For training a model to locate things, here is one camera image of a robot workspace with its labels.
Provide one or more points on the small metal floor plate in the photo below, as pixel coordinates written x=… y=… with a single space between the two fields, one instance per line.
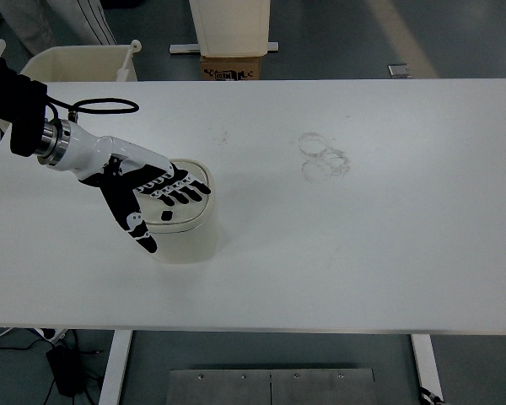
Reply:
x=399 y=71

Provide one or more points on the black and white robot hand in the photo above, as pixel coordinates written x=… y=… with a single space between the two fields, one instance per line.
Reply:
x=122 y=171

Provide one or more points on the cream trash can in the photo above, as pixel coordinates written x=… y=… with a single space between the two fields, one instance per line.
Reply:
x=181 y=233

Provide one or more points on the white clothed person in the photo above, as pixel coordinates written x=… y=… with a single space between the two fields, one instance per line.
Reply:
x=34 y=23

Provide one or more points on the cream tall container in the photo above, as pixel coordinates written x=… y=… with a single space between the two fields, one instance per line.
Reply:
x=231 y=28

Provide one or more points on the white table leg left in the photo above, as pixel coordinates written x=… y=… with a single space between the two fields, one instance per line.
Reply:
x=116 y=367

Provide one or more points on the white table leg right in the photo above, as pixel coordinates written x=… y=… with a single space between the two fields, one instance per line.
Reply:
x=429 y=388

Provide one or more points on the black power adapter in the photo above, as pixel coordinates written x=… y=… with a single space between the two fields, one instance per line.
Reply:
x=67 y=370

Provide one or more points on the white brush handle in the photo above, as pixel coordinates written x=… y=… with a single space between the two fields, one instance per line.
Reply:
x=127 y=71

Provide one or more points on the cardboard box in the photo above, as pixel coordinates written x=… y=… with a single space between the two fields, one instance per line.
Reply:
x=230 y=68

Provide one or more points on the cream plastic bin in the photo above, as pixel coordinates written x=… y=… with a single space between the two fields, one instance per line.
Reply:
x=75 y=64

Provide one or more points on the white table foot bar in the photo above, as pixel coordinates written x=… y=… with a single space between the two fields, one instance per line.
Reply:
x=194 y=48

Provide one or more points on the white table leg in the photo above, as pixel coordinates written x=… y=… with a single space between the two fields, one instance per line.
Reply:
x=116 y=367
x=429 y=388

